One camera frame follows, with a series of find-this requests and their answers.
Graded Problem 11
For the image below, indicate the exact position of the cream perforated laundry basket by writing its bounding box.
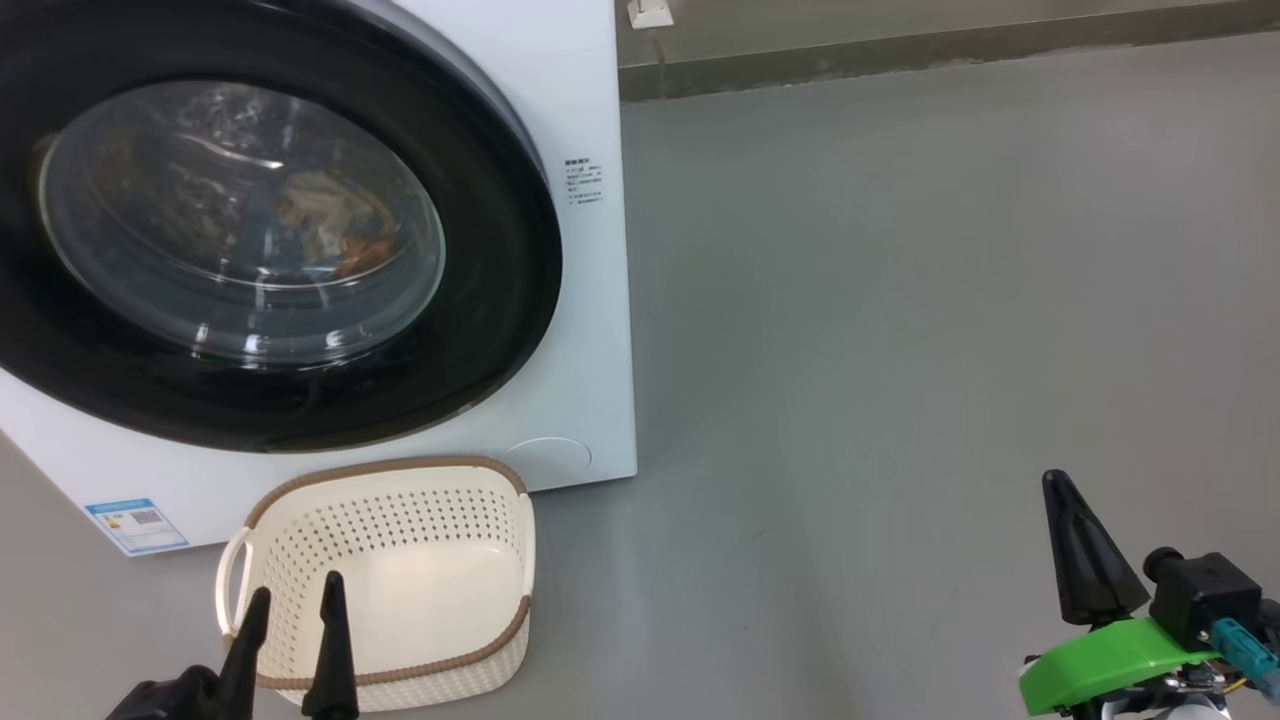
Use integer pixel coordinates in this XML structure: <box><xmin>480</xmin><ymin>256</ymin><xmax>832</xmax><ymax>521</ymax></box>
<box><xmin>215</xmin><ymin>456</ymin><xmax>536</xmax><ymax>713</ymax></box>

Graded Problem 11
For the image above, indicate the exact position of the blue bear-print garment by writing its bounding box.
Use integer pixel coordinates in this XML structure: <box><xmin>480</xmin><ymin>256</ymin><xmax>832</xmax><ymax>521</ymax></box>
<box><xmin>275</xmin><ymin>170</ymin><xmax>401</xmax><ymax>279</ymax></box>

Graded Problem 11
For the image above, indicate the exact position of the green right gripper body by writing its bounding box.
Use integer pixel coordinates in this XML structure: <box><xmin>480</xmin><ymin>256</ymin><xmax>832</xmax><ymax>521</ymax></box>
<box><xmin>1018</xmin><ymin>617</ymin><xmax>1221</xmax><ymax>716</ymax></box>

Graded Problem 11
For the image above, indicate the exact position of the small black text label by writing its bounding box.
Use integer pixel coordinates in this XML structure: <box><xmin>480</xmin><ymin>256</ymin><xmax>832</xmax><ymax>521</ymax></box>
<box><xmin>563</xmin><ymin>158</ymin><xmax>604</xmax><ymax>206</ymax></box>

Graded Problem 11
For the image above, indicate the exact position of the black round washer door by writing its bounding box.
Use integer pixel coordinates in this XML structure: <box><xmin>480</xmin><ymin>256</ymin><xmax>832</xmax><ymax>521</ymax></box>
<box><xmin>0</xmin><ymin>0</ymin><xmax>563</xmax><ymax>453</ymax></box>

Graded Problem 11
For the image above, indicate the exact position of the white front-load washing machine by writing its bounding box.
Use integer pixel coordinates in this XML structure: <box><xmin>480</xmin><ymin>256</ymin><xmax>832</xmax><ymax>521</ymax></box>
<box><xmin>0</xmin><ymin>0</ymin><xmax>638</xmax><ymax>556</ymax></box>

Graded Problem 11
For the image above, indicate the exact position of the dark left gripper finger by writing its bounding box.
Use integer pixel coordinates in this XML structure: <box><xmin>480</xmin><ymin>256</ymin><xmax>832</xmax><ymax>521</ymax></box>
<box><xmin>218</xmin><ymin>587</ymin><xmax>273</xmax><ymax>720</ymax></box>
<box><xmin>300</xmin><ymin>571</ymin><xmax>359</xmax><ymax>720</ymax></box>

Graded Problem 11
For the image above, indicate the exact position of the blue energy label sticker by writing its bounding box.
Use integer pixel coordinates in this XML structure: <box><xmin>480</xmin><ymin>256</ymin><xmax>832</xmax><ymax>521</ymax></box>
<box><xmin>85</xmin><ymin>497</ymin><xmax>189</xmax><ymax>556</ymax></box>

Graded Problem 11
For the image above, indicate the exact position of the teal right camera connector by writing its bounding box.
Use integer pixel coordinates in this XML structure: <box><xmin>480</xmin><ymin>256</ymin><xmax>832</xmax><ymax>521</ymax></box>
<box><xmin>1210</xmin><ymin>618</ymin><xmax>1280</xmax><ymax>701</ymax></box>

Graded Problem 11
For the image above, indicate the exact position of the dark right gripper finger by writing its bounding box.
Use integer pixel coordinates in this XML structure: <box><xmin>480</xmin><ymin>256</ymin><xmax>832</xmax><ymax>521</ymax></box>
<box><xmin>1043</xmin><ymin>470</ymin><xmax>1106</xmax><ymax>628</ymax></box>
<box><xmin>1057</xmin><ymin>470</ymin><xmax>1151</xmax><ymax>623</ymax></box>

